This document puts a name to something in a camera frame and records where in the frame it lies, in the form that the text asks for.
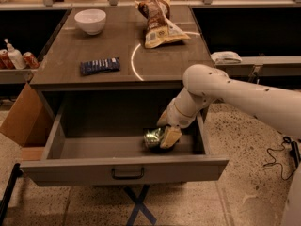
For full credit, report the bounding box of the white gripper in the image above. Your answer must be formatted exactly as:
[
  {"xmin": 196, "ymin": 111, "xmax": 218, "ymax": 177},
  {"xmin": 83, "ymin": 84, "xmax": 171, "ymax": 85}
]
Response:
[{"xmin": 157, "ymin": 99, "xmax": 197, "ymax": 149}]

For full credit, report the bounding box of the green soda can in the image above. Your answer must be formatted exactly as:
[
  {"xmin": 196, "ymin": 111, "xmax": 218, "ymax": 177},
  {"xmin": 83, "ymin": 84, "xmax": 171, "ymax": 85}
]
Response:
[{"xmin": 144, "ymin": 128, "xmax": 164, "ymax": 149}]

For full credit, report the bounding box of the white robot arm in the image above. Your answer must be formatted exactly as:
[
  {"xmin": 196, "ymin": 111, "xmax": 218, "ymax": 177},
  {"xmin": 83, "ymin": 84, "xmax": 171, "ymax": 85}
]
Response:
[{"xmin": 157, "ymin": 64, "xmax": 301, "ymax": 148}]

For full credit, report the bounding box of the grey drawer cabinet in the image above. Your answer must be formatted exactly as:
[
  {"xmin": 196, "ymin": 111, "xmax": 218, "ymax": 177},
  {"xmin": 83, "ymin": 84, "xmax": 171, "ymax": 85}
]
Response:
[{"xmin": 30, "ymin": 6, "xmax": 213, "ymax": 115}]

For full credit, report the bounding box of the open grey top drawer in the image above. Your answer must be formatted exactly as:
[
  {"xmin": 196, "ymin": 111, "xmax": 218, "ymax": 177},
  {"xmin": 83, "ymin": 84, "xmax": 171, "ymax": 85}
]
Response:
[{"xmin": 20, "ymin": 95, "xmax": 230, "ymax": 187}]

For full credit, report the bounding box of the red soda can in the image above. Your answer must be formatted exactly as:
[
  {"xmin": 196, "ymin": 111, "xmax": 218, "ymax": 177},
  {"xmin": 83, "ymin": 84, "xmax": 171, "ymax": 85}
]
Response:
[
  {"xmin": 23, "ymin": 52, "xmax": 40, "ymax": 69},
  {"xmin": 0, "ymin": 49, "xmax": 15, "ymax": 69}
]

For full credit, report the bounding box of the folded white cloth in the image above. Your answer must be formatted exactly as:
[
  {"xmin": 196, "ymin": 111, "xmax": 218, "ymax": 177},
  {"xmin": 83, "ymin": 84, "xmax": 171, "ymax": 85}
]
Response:
[{"xmin": 211, "ymin": 51, "xmax": 242, "ymax": 64}]

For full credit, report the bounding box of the blue snack bar wrapper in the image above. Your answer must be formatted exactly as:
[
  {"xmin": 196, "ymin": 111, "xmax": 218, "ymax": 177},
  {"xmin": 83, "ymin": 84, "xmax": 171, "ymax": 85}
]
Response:
[{"xmin": 80, "ymin": 57, "xmax": 120, "ymax": 76}]

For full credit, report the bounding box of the brown chip bag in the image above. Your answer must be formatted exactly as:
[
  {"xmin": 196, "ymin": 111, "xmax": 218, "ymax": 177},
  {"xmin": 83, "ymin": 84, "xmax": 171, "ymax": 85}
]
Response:
[{"xmin": 135, "ymin": 0, "xmax": 190, "ymax": 49}]

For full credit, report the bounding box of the white ceramic bowl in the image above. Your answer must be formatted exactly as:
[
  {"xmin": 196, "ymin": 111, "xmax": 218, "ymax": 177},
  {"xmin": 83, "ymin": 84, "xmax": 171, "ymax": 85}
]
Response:
[{"xmin": 74, "ymin": 8, "xmax": 106, "ymax": 35}]

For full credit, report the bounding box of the cardboard box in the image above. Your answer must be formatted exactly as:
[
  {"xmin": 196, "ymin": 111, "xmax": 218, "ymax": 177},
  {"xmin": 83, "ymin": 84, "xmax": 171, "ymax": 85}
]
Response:
[{"xmin": 0, "ymin": 84, "xmax": 53, "ymax": 147}]

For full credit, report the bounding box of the black stand leg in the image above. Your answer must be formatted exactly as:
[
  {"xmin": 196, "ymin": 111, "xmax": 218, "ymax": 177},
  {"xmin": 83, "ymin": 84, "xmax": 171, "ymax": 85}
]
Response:
[{"xmin": 0, "ymin": 163, "xmax": 23, "ymax": 226}]

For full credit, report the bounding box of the white pump bottle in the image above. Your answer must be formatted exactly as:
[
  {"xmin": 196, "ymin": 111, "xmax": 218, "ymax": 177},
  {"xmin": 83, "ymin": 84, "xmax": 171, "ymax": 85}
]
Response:
[{"xmin": 4, "ymin": 39, "xmax": 26, "ymax": 70}]

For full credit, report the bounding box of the black drawer handle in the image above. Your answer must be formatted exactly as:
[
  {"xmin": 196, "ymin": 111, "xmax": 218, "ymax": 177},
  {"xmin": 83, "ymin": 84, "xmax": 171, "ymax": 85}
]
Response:
[{"xmin": 111, "ymin": 168, "xmax": 145, "ymax": 180}]

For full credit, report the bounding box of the black power cable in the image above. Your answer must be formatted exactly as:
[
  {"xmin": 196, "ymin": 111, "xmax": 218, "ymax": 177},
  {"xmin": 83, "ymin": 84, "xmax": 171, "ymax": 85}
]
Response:
[{"xmin": 262, "ymin": 136, "xmax": 298, "ymax": 182}]

